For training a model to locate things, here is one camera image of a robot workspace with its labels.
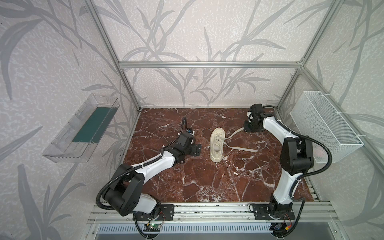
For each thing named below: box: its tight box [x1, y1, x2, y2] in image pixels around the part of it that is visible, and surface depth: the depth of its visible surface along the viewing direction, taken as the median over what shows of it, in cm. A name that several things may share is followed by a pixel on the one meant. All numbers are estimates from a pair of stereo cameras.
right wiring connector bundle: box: [269, 222, 293, 235], surface depth 75 cm
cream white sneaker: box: [210, 127, 226, 162], surface depth 93 cm
